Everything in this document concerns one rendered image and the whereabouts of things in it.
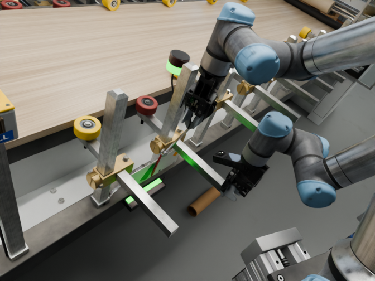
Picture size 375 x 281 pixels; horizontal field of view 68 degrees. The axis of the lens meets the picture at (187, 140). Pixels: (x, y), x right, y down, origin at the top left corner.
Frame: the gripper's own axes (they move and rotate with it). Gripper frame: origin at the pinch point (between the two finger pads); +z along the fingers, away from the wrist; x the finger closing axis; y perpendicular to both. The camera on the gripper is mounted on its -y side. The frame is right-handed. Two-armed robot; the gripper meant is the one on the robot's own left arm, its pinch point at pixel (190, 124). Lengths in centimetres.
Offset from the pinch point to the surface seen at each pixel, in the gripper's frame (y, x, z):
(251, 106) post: -74, 19, 25
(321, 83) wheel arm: -94, 48, 4
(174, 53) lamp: -5.4, -12.8, -15.6
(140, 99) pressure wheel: -13.5, -22.0, 10.9
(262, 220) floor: -70, 67, 100
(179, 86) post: -3.1, -7.8, -7.9
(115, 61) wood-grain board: -29, -43, 11
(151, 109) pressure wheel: -11.6, -16.5, 11.3
